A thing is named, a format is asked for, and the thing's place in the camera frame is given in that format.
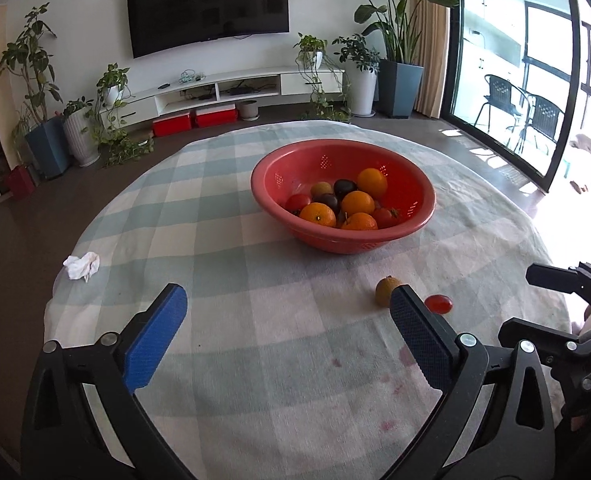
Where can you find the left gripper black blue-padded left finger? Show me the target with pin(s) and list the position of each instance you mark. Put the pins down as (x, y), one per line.
(82, 418)

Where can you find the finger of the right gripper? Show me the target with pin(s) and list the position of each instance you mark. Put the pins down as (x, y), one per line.
(546, 340)
(553, 278)

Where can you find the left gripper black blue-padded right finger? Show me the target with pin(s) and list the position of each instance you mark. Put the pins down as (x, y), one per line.
(493, 419)

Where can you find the red cherry tomato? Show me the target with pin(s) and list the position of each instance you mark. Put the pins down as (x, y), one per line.
(439, 304)

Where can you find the brown kiwi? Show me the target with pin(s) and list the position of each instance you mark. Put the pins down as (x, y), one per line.
(321, 188)
(385, 289)

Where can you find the red tomato with calyx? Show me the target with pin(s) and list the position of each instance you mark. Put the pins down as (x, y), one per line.
(386, 218)

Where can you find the small stemmed tangerine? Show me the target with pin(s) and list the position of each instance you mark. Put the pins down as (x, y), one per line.
(360, 221)

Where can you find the dark purple plum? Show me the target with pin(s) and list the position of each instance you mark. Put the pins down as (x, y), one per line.
(342, 187)
(329, 200)

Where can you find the large top orange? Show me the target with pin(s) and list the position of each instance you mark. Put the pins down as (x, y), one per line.
(320, 214)

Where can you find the black patio chair right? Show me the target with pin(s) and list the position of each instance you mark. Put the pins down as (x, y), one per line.
(543, 116)

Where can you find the black patio chair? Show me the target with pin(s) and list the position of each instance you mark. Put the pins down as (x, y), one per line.
(543, 116)
(505, 97)

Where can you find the crumpled white tissue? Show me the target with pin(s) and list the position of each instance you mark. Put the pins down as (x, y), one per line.
(82, 268)

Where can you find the black patio chair left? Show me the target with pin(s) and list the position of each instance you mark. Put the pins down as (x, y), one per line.
(505, 97)

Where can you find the checkered green white tablecloth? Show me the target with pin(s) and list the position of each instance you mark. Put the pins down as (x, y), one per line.
(285, 367)

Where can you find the blue planter tall plant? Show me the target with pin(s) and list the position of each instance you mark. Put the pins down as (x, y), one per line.
(399, 75)

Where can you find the small red floor box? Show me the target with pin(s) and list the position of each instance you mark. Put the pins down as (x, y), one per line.
(20, 183)

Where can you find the red plastic colander bowl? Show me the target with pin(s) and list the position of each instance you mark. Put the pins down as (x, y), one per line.
(296, 167)

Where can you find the beige curtain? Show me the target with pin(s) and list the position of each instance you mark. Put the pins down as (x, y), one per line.
(432, 23)

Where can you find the trailing plant on console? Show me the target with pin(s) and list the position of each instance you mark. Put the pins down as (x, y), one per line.
(323, 78)

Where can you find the white planter bushy plant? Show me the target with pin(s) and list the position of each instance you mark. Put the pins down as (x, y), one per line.
(361, 65)

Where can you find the blue planter left tree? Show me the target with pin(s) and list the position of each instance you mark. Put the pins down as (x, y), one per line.
(36, 130)

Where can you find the white ribbed planter plant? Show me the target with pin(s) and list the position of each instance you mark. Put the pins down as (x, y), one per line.
(77, 130)

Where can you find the hanging pothos plant left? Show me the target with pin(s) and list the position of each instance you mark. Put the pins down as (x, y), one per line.
(107, 124)

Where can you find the red storage box left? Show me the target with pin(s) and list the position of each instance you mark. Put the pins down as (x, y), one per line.
(172, 124)

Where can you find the red storage box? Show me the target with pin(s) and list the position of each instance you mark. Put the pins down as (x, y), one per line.
(216, 115)
(172, 124)

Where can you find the small grey round pot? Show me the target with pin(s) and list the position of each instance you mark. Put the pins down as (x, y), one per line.
(248, 110)

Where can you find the red storage box right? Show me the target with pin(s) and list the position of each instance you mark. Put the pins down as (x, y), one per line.
(216, 115)

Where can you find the white tv console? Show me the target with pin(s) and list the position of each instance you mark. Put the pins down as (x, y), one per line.
(268, 86)

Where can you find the wall mounted black television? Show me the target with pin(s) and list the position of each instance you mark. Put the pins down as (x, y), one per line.
(158, 25)

